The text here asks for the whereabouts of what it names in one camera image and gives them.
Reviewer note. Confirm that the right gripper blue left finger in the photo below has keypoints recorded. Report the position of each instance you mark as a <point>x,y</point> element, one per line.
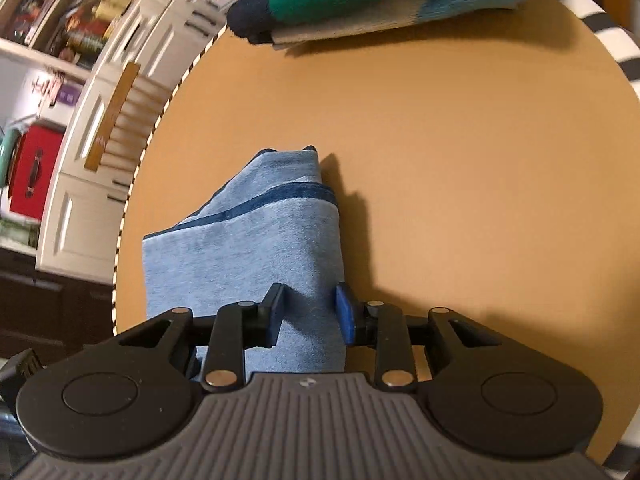
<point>237,328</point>

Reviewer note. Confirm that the white sideboard cabinet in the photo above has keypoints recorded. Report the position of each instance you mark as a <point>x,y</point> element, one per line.
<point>149,51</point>

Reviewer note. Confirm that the wooden spindle chair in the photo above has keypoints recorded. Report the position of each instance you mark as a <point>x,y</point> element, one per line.
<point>128,119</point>

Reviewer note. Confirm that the dark wooden door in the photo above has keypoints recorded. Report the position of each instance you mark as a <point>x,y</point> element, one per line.
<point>53,315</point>

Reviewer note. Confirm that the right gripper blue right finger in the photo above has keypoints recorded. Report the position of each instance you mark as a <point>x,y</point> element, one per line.
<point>382,328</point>

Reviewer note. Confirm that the light blue denim jeans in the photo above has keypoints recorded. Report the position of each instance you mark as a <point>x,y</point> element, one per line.
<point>275,221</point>

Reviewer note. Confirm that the red storage box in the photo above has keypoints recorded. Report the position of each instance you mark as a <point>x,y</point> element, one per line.
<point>33,170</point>

